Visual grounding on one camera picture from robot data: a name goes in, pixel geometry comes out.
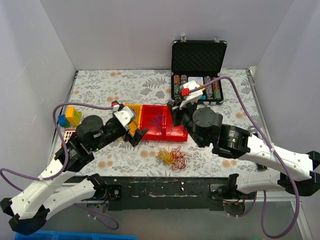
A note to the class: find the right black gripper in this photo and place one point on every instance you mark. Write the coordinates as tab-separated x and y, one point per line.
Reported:
176	114

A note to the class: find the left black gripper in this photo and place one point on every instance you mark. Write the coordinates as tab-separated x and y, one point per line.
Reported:
127	132

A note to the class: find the red double plastic bin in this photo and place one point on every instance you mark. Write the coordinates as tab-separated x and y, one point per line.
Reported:
158	120

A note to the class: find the yellow plastic bin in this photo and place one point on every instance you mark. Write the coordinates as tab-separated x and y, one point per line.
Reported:
134	131

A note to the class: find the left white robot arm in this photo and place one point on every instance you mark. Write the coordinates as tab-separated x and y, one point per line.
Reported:
33	206

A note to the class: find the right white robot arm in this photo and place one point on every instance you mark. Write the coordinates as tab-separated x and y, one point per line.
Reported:
286	170

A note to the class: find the black poker chip case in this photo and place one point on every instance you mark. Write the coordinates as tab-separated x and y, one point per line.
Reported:
198	60

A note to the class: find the yellow green toy bricks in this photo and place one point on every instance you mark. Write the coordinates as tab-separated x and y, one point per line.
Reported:
73	116

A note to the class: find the black microphone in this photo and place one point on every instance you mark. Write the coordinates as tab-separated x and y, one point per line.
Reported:
252	130

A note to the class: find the red white grid toy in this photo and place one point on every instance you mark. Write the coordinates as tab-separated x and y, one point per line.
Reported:
67	134

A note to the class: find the blue toy brick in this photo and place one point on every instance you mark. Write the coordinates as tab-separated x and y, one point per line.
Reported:
63	122

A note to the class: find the blue tray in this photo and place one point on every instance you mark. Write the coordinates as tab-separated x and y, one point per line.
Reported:
63	235

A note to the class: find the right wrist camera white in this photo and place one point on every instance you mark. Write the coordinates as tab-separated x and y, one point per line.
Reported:
191	92

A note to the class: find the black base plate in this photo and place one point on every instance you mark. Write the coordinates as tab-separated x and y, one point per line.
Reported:
161	193

